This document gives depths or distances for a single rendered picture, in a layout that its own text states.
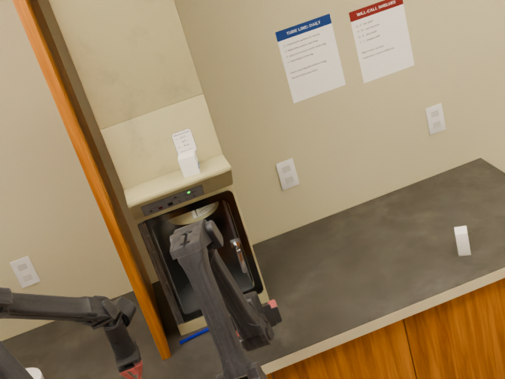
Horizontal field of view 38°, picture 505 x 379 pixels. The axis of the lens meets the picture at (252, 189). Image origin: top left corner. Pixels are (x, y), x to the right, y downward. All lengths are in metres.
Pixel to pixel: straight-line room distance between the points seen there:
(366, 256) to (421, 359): 0.40
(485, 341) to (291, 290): 0.66
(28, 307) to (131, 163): 0.59
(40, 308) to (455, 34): 1.85
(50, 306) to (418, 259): 1.26
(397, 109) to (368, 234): 0.51
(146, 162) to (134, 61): 0.31
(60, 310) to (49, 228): 0.88
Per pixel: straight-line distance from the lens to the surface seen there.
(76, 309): 1.97
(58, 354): 2.72
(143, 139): 2.21
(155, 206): 2.22
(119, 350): 2.09
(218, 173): 2.16
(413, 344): 2.50
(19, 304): 1.84
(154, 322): 2.38
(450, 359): 2.61
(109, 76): 2.15
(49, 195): 2.72
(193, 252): 1.66
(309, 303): 2.48
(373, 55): 2.82
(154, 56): 2.15
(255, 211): 2.86
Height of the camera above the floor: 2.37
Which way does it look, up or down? 26 degrees down
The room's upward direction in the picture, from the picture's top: 17 degrees counter-clockwise
